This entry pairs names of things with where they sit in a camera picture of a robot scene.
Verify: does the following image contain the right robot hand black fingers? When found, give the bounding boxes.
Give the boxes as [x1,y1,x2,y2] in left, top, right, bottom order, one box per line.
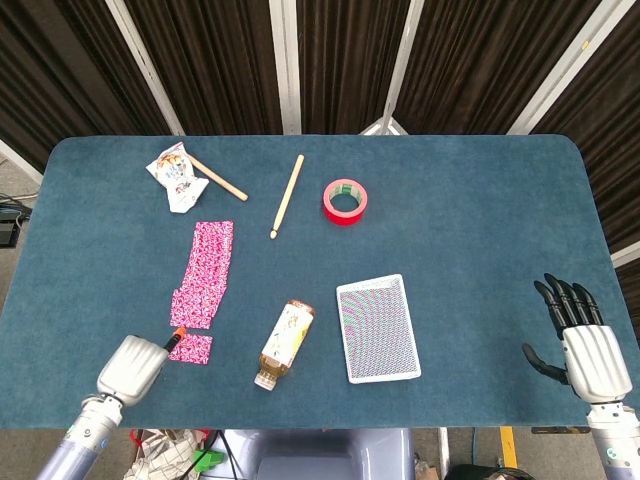
[521,273,633,404]

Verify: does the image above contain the left robot hand orange fingertip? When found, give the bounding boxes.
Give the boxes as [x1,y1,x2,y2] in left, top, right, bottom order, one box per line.
[95,326,189,406]

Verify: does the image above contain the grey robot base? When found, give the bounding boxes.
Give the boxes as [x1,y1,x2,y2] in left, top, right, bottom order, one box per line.
[219,428,416,480]

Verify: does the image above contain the pink patterned card stack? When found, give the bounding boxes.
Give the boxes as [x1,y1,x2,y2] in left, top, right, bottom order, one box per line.
[172,220,235,301]

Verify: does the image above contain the large white-edged patterned card deck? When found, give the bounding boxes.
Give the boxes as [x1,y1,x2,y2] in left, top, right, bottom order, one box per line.
[335,273,422,385]

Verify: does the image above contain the crumpled plaid cloth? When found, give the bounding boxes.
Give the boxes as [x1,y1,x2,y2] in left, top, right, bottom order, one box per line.
[123,428,214,480]

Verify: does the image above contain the green plastic object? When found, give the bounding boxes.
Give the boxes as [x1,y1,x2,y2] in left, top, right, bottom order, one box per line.
[193,449,226,472]

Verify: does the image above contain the tea bottle with white label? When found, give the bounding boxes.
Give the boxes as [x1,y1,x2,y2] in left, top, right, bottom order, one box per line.
[253,298,317,391]

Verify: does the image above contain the black object on floor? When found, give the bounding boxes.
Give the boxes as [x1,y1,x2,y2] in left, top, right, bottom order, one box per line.
[446,463,524,480]

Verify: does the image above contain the white table leg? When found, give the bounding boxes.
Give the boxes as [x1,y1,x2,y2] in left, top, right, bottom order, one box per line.
[437,428,451,477]

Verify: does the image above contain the blue felt table mat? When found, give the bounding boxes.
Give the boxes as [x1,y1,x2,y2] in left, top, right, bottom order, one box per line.
[0,133,640,431]

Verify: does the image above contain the crumpled white snack wrapper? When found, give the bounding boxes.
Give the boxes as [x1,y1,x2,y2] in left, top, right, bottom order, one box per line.
[145,141,210,214]

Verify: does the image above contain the brown wooden stick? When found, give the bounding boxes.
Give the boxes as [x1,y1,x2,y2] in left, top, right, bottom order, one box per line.
[185,152,249,202]

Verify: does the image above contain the light wooden drumstick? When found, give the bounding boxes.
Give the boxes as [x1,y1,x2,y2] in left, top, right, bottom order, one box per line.
[269,154,305,240]

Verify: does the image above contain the red tape roll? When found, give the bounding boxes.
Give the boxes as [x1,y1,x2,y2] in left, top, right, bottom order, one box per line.
[322,178,369,227]

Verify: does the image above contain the dark brown pleated curtain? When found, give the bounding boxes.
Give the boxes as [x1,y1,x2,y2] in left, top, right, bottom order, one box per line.
[0,0,640,281]

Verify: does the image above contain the black device with cables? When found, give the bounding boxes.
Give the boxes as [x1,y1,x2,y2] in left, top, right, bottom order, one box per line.
[0,194,34,248]

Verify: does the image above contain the white frame post with foot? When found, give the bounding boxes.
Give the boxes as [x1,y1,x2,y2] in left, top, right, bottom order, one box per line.
[358,0,426,137]

